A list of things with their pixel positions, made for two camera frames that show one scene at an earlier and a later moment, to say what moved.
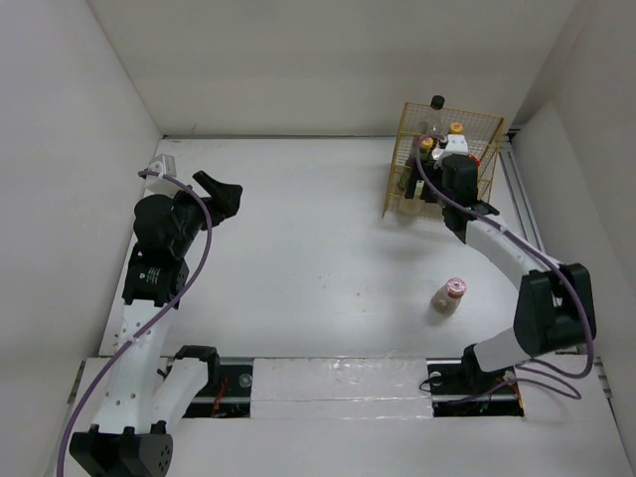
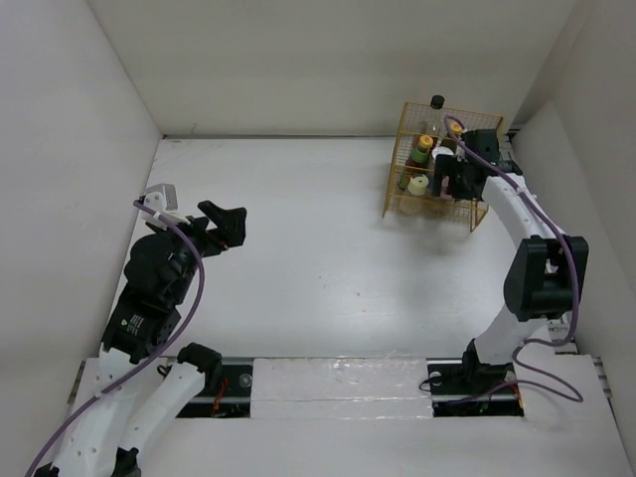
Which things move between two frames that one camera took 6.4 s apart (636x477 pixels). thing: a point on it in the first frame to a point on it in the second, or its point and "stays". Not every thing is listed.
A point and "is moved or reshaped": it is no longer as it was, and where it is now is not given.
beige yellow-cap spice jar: (412, 206) is moved or reshaped
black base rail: (457, 390) stays
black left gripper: (225, 197) to (231, 229)
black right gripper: (411, 180) to (450, 168)
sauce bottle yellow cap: (456, 128) stays
